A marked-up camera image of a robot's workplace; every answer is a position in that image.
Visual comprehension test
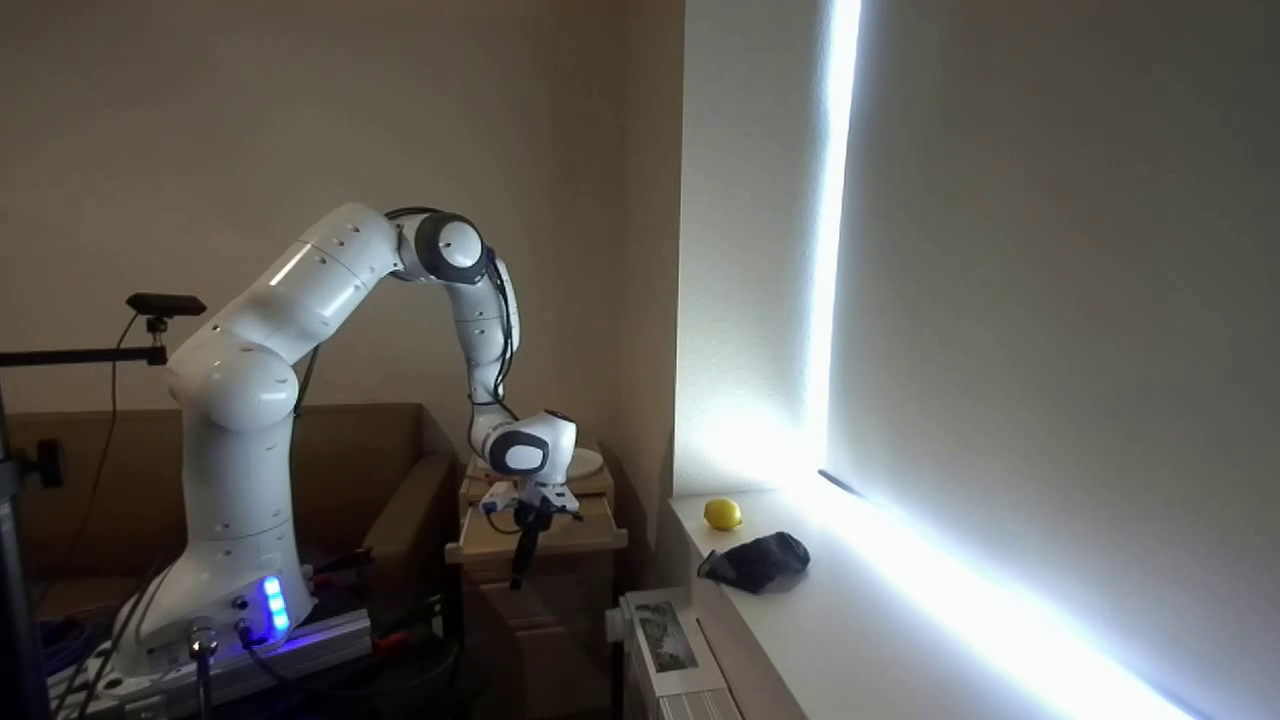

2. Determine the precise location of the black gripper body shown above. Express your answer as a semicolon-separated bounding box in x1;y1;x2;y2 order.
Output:
509;490;557;555

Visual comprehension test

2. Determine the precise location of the wooden dresser drawer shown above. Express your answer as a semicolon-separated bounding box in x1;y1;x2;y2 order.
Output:
444;501;634;567

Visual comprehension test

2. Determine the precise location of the light wooden dresser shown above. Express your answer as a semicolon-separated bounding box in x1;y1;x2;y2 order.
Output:
444;452;634;720

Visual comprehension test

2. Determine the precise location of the small yellow ball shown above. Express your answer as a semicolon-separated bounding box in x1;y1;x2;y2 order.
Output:
700;494;749;534

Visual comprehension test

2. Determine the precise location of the crumpled blue cloth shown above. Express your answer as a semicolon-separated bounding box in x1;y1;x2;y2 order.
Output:
698;526;817;597

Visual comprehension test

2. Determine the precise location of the white window sill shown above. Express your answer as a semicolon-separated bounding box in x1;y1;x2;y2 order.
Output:
664;481;1205;720

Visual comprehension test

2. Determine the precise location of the black stand clamp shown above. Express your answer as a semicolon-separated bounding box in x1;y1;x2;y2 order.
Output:
0;437;70;490

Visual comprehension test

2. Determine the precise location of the white roller window blind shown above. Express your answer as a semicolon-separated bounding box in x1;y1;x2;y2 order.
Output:
821;0;1280;720

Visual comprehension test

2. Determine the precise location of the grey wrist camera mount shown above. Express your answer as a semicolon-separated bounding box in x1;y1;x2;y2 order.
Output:
481;474;588;526

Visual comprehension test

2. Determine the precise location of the aluminium mounting rail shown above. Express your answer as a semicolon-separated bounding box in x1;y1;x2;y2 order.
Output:
48;604;380;715

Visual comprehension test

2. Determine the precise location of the black stereo camera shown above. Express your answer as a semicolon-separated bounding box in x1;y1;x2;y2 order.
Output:
124;289;212;323

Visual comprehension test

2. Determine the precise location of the thin black camera cable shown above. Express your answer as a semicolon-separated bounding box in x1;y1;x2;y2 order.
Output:
87;311;143;564

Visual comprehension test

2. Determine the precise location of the black camera boom pole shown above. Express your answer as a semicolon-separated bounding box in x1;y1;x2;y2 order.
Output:
0;311;175;370

